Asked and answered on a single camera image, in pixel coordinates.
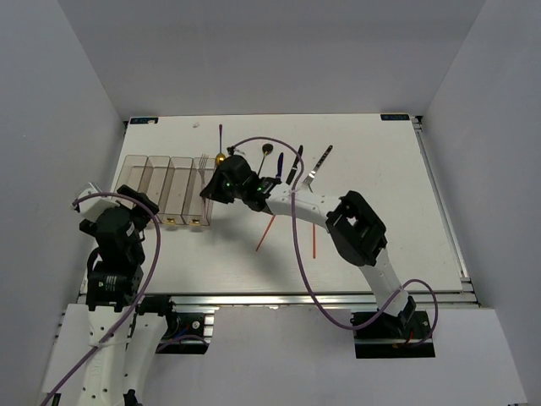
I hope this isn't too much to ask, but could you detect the silver fork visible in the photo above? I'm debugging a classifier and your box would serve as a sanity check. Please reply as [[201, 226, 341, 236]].
[[198, 154, 209, 202]]

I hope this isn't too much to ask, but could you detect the gold spoon purple handle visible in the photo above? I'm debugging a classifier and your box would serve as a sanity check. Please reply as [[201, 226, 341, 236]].
[[215, 123, 227, 167]]

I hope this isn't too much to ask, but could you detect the blue knife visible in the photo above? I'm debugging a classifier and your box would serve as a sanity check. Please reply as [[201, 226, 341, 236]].
[[276, 152, 284, 179]]

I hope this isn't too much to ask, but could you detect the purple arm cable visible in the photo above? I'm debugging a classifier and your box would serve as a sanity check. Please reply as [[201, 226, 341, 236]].
[[37, 190, 163, 406], [230, 135, 439, 348]]

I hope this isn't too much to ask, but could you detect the black knife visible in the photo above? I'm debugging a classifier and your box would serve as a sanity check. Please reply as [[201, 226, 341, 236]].
[[286, 145, 303, 185]]

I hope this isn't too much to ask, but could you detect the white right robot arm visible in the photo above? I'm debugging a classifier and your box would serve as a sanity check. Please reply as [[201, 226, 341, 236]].
[[200, 155, 416, 337]]

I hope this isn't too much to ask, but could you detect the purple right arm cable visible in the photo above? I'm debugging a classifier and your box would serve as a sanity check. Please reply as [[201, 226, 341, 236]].
[[230, 135, 439, 348]]

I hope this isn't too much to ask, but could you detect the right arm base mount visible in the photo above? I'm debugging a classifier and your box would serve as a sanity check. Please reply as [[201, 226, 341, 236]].
[[353, 311, 435, 359]]

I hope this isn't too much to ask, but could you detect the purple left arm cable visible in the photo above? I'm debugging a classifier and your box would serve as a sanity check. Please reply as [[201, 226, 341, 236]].
[[37, 190, 163, 406]]

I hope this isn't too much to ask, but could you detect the black handled fork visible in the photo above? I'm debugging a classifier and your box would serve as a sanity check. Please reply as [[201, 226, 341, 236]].
[[301, 145, 333, 189]]

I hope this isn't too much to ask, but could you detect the aluminium table frame rail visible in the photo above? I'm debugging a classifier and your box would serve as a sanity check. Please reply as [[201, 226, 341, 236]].
[[75, 114, 481, 312]]

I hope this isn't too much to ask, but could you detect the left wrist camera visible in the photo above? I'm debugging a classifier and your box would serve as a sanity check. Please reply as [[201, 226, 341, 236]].
[[71, 182, 118, 222]]

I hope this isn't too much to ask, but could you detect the orange chopstick left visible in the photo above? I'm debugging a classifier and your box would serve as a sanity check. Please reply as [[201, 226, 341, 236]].
[[255, 215, 276, 252]]

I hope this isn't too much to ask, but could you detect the black spoon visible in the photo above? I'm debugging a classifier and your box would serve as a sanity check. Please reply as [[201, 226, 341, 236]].
[[257, 143, 274, 176]]

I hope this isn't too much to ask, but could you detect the clear container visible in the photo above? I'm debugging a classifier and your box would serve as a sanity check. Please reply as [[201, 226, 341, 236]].
[[182, 155, 216, 227], [114, 155, 148, 191], [139, 156, 170, 215], [160, 156, 194, 226]]

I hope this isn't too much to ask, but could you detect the blue label corner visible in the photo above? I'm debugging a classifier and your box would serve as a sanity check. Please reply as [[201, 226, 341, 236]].
[[380, 113, 410, 121], [129, 117, 159, 125]]

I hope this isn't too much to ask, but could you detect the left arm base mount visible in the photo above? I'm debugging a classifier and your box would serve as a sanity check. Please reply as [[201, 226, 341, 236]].
[[135, 295, 209, 355]]

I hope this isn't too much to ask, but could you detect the blue label right corner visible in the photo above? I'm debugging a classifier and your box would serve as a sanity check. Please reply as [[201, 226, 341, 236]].
[[380, 113, 410, 121]]

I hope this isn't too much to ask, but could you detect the blue label left corner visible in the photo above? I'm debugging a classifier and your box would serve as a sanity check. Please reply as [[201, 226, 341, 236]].
[[129, 117, 159, 125]]

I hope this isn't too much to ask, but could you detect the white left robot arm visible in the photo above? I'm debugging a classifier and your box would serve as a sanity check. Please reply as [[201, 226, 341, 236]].
[[74, 184, 179, 405]]

